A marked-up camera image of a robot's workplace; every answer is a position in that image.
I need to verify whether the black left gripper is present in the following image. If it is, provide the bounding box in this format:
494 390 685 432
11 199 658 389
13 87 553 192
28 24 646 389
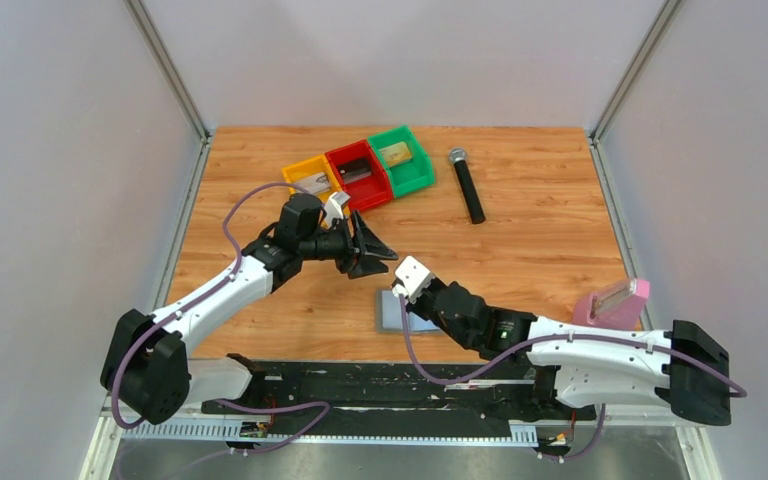
299 210 399 280

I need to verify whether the grey card holder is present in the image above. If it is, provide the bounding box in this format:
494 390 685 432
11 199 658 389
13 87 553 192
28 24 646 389
375 290 443 335

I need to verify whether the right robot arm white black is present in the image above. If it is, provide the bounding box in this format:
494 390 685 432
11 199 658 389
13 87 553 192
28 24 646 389
398 277 746 426

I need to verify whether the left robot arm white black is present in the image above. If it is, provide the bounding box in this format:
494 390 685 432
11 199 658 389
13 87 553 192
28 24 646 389
100 193 398 429

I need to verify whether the black card in red bin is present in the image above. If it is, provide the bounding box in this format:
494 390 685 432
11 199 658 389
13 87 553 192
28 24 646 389
337 157 372 185

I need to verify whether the silver card in yellow bin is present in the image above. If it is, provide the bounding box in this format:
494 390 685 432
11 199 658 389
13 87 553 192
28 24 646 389
293 172 331 195

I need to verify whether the gold card in green bin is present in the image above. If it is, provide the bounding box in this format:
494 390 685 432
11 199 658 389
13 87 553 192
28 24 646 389
378 142 413 168

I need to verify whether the pink card stand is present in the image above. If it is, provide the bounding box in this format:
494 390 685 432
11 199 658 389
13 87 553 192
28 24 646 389
571 278 650 330

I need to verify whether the red plastic bin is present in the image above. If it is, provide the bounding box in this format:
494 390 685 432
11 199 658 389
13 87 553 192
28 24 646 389
325 140 394 212

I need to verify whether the green plastic bin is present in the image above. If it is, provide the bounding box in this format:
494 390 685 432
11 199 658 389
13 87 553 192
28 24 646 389
367 125 436 198

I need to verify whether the yellow plastic bin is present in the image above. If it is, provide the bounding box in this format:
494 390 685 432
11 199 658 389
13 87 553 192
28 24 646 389
281 154 343 202

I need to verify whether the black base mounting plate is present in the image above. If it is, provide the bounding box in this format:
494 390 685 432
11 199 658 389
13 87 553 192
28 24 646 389
236 360 597 439

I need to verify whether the black handheld microphone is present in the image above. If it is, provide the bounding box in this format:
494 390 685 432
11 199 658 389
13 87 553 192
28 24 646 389
448 147 486 225

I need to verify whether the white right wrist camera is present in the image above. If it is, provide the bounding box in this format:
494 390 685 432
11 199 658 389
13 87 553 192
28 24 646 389
391 255 435 303

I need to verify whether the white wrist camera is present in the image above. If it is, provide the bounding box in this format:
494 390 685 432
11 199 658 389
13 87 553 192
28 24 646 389
323 191 350 228
391 255 435 303

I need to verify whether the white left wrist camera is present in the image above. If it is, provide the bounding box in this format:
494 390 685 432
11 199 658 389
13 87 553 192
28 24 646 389
323 191 350 228

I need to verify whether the left aluminium frame post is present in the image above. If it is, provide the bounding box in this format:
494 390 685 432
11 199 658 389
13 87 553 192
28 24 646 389
124 0 213 233

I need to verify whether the aluminium frame post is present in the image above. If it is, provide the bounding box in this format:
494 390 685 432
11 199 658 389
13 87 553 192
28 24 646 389
588 0 684 276
124 0 213 233

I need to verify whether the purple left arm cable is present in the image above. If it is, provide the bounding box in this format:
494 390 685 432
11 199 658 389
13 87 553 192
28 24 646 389
109 182 312 431

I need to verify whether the right aluminium frame post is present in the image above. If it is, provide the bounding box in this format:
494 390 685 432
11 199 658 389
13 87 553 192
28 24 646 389
588 0 684 276

